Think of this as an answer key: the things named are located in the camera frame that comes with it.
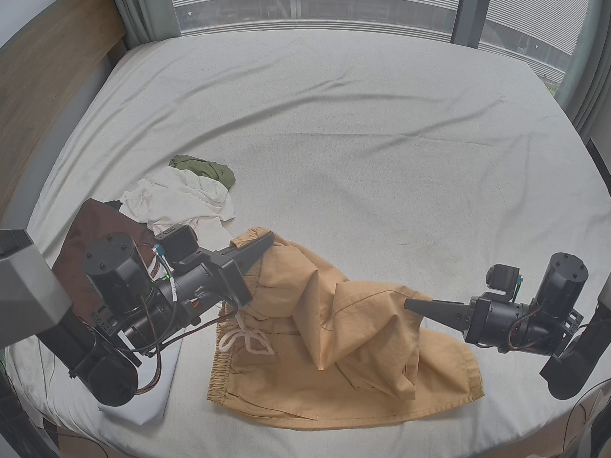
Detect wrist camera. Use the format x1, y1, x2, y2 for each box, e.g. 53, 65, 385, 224
480, 264, 522, 304
154, 224, 207, 268

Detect bed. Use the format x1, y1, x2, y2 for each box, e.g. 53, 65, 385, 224
0, 0, 611, 458

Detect grey-green curtain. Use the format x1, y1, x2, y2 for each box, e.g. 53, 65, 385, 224
554, 0, 611, 137
102, 0, 182, 49

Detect green garment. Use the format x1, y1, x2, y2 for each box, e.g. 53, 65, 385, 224
168, 155, 236, 191

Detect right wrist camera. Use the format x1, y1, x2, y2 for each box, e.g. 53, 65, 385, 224
480, 264, 522, 304

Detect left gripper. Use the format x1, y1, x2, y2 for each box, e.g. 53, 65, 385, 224
164, 232, 276, 308

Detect black cable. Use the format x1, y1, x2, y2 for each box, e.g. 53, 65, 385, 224
134, 303, 239, 396

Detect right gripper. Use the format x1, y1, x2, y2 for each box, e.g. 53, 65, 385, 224
464, 295, 520, 353

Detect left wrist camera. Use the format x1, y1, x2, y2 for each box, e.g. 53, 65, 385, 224
154, 224, 207, 268

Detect cream garment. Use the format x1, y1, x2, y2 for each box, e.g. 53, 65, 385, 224
119, 166, 236, 237

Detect pale grey garment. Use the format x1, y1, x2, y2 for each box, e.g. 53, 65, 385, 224
98, 337, 184, 426

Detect tan shorts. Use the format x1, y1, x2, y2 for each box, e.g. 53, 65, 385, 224
206, 227, 485, 432

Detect brown garment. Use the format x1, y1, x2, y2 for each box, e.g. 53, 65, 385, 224
52, 198, 160, 304

